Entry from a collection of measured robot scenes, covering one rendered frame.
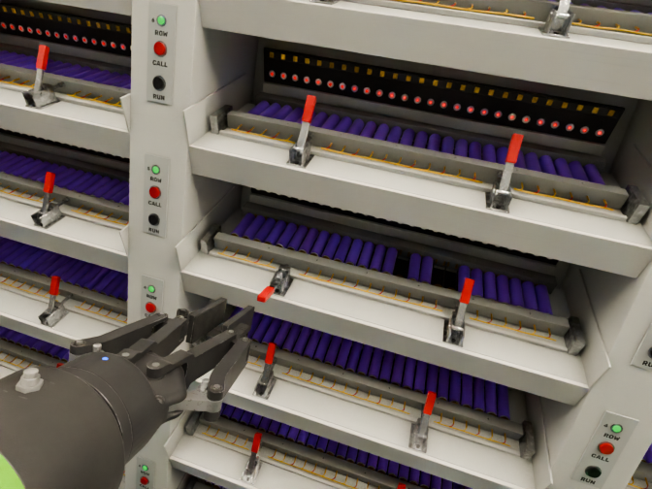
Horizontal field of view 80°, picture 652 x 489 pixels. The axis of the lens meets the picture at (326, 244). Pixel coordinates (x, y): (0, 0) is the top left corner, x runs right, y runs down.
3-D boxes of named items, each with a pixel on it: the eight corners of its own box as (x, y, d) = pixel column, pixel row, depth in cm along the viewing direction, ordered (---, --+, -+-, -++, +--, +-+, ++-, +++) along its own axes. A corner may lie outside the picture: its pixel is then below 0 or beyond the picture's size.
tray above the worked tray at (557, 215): (635, 278, 48) (717, 179, 39) (191, 174, 58) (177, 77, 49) (597, 195, 63) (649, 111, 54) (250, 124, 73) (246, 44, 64)
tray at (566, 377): (573, 406, 54) (611, 367, 48) (183, 290, 64) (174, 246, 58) (552, 304, 69) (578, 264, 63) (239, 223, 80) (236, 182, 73)
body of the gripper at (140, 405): (0, 467, 24) (111, 392, 33) (118, 514, 23) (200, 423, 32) (9, 356, 23) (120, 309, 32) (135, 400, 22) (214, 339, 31)
